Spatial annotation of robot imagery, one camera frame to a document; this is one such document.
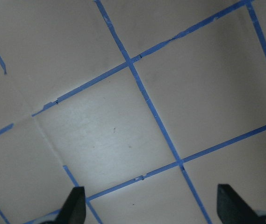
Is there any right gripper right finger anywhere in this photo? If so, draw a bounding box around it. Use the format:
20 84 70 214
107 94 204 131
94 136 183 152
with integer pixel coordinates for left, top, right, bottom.
217 184 266 224

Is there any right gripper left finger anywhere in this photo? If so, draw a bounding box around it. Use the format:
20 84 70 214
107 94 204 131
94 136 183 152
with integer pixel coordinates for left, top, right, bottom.
54 187 86 224

